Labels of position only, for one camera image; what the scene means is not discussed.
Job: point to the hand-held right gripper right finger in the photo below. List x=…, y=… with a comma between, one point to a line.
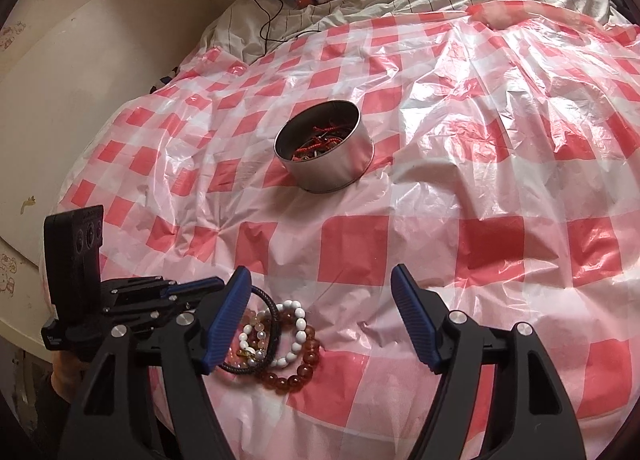
x=417, y=320

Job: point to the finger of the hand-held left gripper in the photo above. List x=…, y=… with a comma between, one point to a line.
x=195, y=286
x=155, y=317

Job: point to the round metal tin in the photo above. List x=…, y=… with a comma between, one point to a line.
x=330, y=174

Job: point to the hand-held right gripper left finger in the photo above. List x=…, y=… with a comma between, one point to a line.
x=225, y=325

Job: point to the red checked plastic sheet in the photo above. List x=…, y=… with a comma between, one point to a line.
x=450, y=190

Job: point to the person's left hand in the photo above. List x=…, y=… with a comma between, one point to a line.
x=67, y=372

